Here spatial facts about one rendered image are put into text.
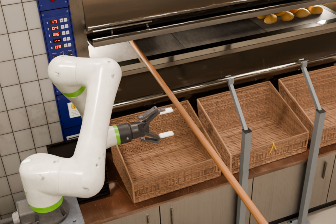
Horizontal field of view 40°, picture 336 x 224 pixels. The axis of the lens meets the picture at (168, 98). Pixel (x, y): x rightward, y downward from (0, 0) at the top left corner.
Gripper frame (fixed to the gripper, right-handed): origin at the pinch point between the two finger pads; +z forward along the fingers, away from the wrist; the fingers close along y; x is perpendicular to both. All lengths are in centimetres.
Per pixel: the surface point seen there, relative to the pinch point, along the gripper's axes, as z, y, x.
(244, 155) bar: 45, 38, -5
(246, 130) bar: 46, 23, -7
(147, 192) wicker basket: -9, 59, -20
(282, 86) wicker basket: 102, 35, -56
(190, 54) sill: 38, 1, -65
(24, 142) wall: -69, 37, -65
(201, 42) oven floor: 49, -1, -74
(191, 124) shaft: 7.5, -1.9, 8.0
